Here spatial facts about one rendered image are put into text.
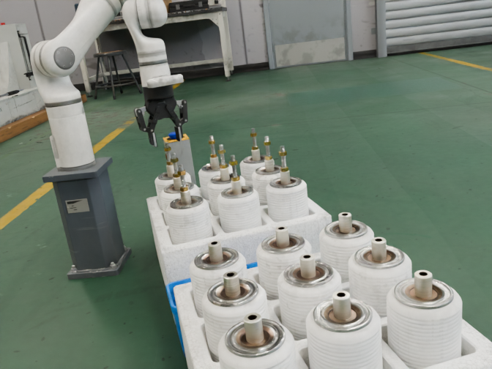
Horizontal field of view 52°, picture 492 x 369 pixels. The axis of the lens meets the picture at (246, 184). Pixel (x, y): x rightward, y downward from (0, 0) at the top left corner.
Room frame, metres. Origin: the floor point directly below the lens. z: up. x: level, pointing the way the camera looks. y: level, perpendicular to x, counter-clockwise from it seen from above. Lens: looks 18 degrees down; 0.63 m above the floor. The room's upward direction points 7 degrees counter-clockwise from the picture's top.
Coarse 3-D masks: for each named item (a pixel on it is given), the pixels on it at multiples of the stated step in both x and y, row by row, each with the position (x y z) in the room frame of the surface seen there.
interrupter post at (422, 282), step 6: (420, 270) 0.59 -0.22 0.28; (414, 276) 0.59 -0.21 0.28; (420, 276) 0.58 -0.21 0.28; (426, 276) 0.58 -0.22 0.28; (414, 282) 0.59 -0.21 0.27; (420, 282) 0.58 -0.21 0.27; (426, 282) 0.57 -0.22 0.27; (414, 288) 0.59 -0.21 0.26; (420, 288) 0.58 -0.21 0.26; (426, 288) 0.57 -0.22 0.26; (420, 294) 0.58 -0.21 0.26; (426, 294) 0.57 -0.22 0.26
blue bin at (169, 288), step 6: (246, 264) 0.98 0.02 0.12; (252, 264) 0.98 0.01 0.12; (174, 282) 0.94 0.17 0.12; (180, 282) 0.94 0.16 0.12; (186, 282) 0.95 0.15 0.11; (168, 288) 0.92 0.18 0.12; (168, 294) 0.90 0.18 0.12; (168, 300) 0.89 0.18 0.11; (174, 300) 0.94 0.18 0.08; (174, 306) 0.85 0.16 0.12; (174, 312) 0.84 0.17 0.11; (174, 318) 0.91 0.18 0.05; (180, 330) 0.85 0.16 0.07; (180, 336) 0.85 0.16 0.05; (180, 342) 0.88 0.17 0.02
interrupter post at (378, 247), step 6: (372, 240) 0.70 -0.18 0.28; (378, 240) 0.70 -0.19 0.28; (384, 240) 0.69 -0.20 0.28; (372, 246) 0.70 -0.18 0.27; (378, 246) 0.69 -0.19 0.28; (384, 246) 0.69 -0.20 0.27; (372, 252) 0.70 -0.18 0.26; (378, 252) 0.69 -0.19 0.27; (384, 252) 0.69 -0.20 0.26; (378, 258) 0.69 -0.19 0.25; (384, 258) 0.69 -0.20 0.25
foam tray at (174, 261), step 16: (320, 208) 1.11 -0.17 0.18; (160, 224) 1.13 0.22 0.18; (272, 224) 1.05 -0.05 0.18; (288, 224) 1.04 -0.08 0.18; (304, 224) 1.04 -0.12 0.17; (320, 224) 1.05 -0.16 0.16; (160, 240) 1.03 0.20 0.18; (208, 240) 1.00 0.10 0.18; (224, 240) 1.00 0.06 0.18; (240, 240) 1.01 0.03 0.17; (256, 240) 1.01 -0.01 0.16; (160, 256) 1.07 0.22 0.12; (176, 256) 0.97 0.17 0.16; (192, 256) 0.98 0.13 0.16; (256, 256) 1.01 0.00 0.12; (176, 272) 0.97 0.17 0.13
